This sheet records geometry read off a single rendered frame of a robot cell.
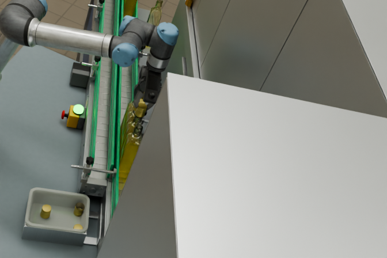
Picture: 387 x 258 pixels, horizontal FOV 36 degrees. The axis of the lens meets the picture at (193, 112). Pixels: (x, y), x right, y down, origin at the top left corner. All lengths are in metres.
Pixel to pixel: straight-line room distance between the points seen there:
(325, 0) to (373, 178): 0.55
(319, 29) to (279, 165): 0.56
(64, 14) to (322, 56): 3.53
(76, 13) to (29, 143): 2.23
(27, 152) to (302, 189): 1.88
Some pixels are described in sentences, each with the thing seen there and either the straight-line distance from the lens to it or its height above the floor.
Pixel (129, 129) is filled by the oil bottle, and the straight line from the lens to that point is 2.27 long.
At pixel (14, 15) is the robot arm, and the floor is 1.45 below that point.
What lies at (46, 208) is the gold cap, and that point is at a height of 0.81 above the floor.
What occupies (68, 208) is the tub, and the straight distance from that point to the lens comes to 2.37.
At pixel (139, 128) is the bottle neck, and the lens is 2.22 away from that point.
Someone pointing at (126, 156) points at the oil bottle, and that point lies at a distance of 2.28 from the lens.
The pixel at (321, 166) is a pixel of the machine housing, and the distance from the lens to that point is 0.82.
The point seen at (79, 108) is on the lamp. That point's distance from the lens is 2.63.
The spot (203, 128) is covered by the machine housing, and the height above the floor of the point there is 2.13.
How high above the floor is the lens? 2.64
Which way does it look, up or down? 40 degrees down
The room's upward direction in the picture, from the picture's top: 24 degrees clockwise
